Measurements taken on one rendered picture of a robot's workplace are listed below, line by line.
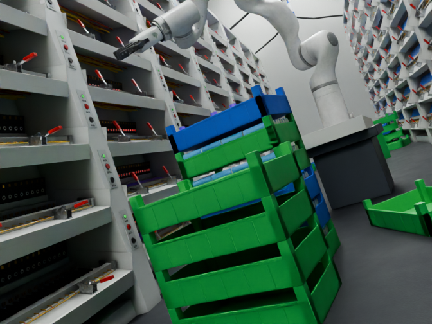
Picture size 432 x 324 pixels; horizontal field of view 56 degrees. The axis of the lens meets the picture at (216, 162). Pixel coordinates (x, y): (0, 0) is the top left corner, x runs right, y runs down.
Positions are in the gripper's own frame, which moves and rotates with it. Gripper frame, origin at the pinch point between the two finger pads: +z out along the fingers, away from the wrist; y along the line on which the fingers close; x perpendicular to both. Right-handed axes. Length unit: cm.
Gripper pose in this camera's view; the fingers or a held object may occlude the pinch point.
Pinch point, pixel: (121, 53)
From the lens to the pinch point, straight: 148.2
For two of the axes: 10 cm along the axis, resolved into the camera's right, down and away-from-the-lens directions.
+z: -7.9, 5.7, -2.4
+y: -4.3, -2.3, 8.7
